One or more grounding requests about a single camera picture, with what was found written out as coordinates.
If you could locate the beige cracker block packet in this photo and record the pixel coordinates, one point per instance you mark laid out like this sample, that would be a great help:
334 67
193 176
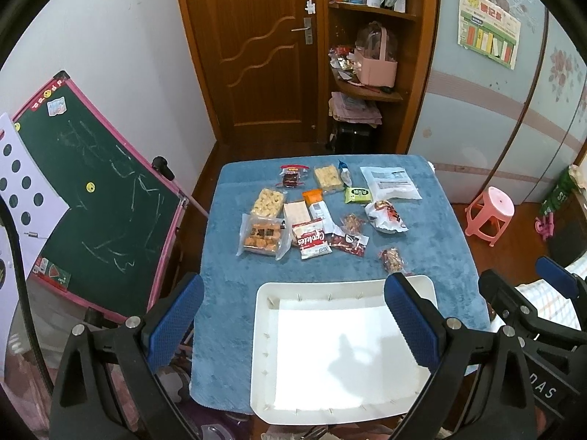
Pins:
328 179

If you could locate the wall calendar poster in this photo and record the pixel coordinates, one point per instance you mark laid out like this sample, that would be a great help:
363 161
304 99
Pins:
486 29

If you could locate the pink basket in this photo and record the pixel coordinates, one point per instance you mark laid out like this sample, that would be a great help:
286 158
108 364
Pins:
375 55

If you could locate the brown wooden corner shelf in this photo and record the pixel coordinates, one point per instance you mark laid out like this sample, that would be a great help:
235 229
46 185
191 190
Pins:
337 26

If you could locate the dark red white packet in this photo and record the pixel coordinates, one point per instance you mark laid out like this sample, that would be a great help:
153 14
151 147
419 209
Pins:
354 244

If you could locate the red white jujube bag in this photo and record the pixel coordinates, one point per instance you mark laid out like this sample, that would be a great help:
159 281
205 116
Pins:
385 218

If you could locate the white plastic tray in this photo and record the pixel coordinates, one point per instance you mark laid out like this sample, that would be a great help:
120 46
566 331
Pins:
329 353

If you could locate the brown cookies clear bag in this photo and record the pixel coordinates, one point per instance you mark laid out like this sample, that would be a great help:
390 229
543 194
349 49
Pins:
269 236

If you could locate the brown wooden door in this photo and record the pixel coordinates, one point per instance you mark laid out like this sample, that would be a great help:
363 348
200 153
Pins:
257 65

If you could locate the checkered white cushion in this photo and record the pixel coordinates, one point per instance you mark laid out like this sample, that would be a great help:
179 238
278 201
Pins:
550 304

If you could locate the green chalkboard pink frame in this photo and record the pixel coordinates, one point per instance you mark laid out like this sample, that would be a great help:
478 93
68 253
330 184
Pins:
115 240

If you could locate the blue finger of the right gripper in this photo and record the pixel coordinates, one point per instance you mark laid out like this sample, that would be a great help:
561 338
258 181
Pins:
557 277
507 290

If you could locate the red white cookies packet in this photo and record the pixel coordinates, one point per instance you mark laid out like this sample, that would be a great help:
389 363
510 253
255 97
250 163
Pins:
310 239

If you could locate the small nuts packet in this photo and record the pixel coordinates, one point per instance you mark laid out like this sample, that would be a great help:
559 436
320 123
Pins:
392 261

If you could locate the red dark jerky packet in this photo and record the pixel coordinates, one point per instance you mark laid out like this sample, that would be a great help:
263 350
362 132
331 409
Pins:
293 175

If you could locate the green bag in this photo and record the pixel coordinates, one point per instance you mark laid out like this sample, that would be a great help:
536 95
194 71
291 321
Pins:
562 189

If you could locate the clear mixed nuts packet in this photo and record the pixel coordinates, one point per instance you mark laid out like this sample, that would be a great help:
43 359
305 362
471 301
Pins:
352 224

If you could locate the green pastry packet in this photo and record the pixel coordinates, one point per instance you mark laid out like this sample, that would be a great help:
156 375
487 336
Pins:
353 195

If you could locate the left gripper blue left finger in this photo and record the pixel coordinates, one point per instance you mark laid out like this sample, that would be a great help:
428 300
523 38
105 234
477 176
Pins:
168 320

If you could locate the pink toy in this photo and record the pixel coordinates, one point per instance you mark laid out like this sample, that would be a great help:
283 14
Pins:
544 226

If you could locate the pale wafer packet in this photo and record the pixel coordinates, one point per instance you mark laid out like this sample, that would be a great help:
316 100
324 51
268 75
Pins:
296 214

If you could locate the blue white snack packet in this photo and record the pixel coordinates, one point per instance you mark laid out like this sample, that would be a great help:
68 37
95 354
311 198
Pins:
345 174

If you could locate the folded pink towels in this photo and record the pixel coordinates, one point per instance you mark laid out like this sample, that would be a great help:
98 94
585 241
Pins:
343 107

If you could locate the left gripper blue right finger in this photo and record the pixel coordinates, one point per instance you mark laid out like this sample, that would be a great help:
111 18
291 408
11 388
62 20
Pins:
417 318

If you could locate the puffed rice snack packet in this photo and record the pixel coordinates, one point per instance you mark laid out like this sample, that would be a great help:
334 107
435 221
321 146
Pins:
269 203

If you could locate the pink plastic stool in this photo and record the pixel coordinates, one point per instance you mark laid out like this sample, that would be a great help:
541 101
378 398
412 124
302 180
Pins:
489 215

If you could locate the orange white snack bar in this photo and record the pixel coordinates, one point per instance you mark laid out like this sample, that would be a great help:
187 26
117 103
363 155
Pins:
318 210

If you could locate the large white powder bag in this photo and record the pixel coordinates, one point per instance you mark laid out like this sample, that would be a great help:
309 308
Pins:
387 183

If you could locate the white dotted paper sheet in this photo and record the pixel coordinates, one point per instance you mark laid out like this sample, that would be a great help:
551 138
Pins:
36 209

